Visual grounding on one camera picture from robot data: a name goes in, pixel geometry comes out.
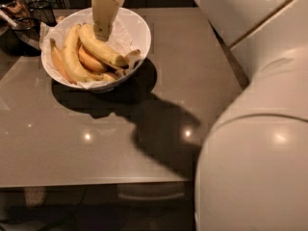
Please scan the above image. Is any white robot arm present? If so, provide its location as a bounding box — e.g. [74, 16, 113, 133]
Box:
[194, 0, 308, 231]

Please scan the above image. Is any large left yellow banana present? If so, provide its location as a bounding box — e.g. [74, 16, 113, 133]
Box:
[62, 24, 118, 83]

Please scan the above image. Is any white bowl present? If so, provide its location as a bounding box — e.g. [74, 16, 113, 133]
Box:
[40, 8, 151, 92]

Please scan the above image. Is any dark clutter on counter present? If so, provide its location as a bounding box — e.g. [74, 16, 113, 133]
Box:
[0, 0, 65, 57]

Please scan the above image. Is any small outer yellow banana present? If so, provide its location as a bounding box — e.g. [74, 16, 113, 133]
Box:
[50, 38, 76, 84]

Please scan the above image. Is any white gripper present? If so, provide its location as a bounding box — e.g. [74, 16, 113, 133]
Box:
[91, 0, 125, 41]

